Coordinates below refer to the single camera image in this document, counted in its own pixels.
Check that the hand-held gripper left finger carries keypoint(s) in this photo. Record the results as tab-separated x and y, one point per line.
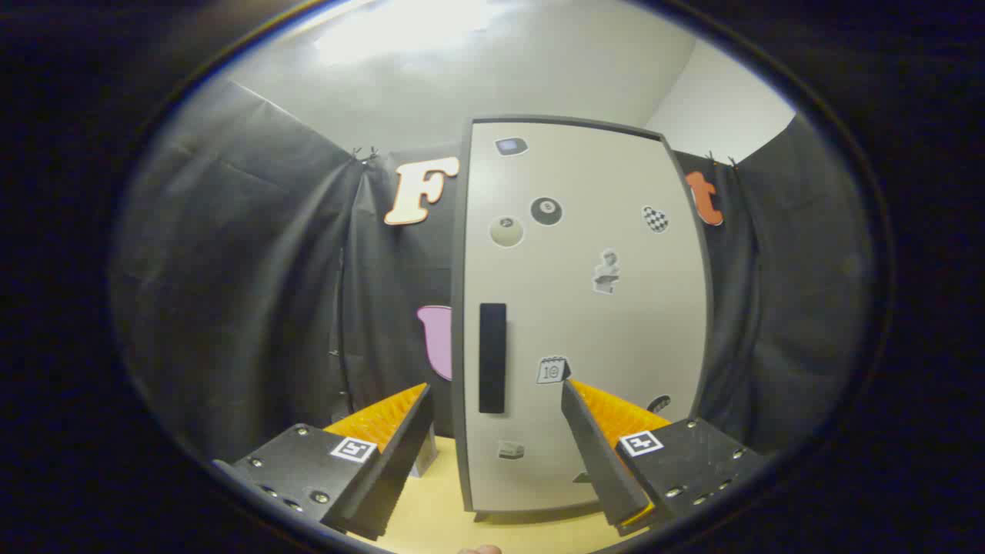
392	469

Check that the black backdrop cloth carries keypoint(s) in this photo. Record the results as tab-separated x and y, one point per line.
231	269

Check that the light grey cabinet door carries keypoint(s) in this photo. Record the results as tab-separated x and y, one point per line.
600	331

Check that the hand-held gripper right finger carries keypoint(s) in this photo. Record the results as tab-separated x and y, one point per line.
604	469

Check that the grey cabinet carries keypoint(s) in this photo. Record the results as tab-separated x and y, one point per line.
459	346

